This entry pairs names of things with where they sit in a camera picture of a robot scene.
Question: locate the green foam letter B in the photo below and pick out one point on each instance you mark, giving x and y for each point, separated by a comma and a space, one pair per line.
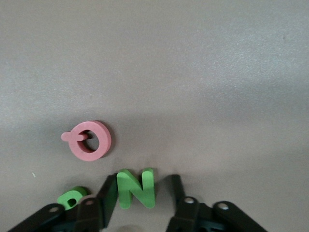
79, 192

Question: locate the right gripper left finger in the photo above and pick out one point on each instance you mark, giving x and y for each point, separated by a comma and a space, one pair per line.
91, 212

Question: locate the red foam letter Q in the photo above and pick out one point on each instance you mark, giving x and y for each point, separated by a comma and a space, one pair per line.
106, 142

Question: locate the brown table cover sheet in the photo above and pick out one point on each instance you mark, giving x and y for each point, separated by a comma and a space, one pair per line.
193, 72

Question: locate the green foam letter N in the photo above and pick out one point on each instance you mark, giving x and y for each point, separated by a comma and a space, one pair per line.
135, 191

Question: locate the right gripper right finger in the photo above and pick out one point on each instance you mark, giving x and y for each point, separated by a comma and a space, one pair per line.
188, 215

